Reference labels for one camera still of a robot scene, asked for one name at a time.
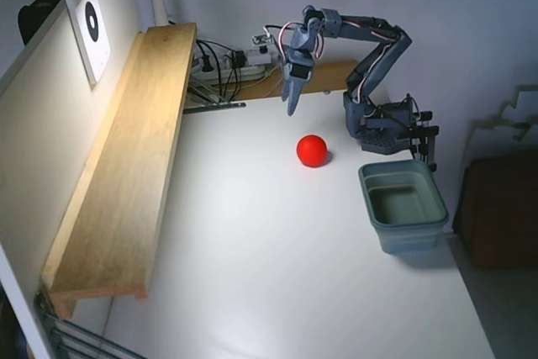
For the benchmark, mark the red ball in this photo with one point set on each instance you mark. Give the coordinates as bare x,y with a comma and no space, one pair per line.
312,150

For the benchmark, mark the white device with black circle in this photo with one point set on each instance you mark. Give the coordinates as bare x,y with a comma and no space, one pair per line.
90,35

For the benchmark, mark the long wooden shelf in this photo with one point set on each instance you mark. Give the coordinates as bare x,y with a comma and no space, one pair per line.
126,157

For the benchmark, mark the wooden ledge board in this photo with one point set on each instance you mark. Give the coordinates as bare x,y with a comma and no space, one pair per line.
328,77

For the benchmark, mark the black table clamp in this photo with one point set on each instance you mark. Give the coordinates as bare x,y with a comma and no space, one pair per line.
424,140

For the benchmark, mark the white power strip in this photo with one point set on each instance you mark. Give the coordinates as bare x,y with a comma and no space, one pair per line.
248,71

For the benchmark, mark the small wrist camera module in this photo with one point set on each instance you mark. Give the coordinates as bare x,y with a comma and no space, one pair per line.
260,41

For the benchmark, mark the white power adapter box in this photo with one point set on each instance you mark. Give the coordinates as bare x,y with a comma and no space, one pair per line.
257,56

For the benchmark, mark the grey-blue gripper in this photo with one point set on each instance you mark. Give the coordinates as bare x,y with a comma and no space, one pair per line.
295,76

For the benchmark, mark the grey plastic container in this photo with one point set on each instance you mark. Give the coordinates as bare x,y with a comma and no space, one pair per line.
403,207

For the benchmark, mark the metal shelf bracket rail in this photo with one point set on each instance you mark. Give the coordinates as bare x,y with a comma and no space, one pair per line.
210,104

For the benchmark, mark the grey metal frame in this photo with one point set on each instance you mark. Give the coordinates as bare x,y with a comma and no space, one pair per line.
71,336

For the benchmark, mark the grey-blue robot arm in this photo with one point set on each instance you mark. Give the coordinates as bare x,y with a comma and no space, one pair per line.
378,60

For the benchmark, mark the dark brown cabinet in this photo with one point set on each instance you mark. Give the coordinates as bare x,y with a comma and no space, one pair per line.
500,216

